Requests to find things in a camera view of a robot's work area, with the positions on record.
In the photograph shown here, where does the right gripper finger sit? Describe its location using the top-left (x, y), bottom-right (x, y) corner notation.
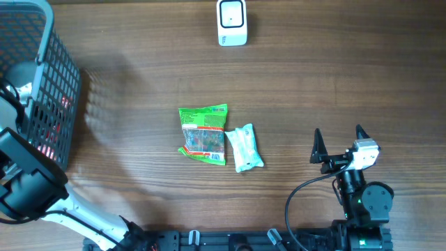
top-left (355, 124), bottom-right (370, 139)
top-left (309, 128), bottom-right (328, 164)

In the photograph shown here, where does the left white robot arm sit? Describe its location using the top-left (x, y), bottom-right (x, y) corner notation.
top-left (1, 128), bottom-right (147, 250)

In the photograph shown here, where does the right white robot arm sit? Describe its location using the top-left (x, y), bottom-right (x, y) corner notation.
top-left (309, 125), bottom-right (394, 250)

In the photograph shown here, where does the white barcode scanner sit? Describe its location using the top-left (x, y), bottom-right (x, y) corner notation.
top-left (216, 0), bottom-right (248, 47)

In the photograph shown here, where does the teal tissue packet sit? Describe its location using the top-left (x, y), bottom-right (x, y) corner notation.
top-left (225, 123), bottom-right (264, 173)

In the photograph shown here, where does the green gummy candy bag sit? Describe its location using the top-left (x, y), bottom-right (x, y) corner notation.
top-left (178, 104), bottom-right (228, 165)

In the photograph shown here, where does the grey mesh shopping basket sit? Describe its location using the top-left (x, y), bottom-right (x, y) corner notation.
top-left (1, 1), bottom-right (82, 169)

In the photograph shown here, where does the right black cable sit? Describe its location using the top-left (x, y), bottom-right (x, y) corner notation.
top-left (284, 160), bottom-right (353, 251)

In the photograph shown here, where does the black mounting rail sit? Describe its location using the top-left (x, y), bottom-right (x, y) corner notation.
top-left (82, 228), bottom-right (394, 251)

